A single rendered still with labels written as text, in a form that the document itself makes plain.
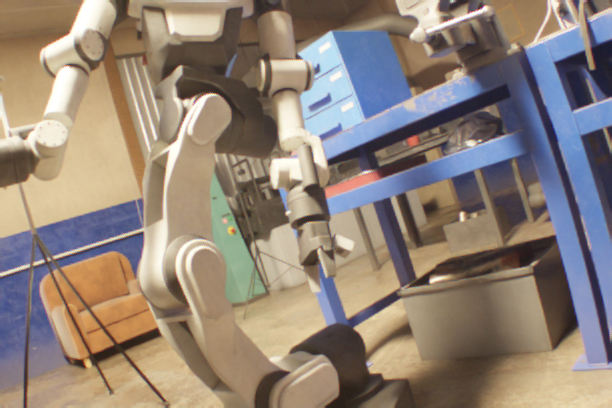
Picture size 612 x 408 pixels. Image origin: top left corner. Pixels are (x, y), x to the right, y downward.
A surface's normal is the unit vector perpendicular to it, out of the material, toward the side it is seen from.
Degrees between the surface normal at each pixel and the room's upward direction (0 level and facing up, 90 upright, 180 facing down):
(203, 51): 126
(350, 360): 90
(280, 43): 82
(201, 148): 90
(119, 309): 90
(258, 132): 112
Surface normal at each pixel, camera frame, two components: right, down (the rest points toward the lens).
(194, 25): 0.29, -0.25
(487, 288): -0.69, 0.24
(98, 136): 0.61, -0.22
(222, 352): 0.73, 0.18
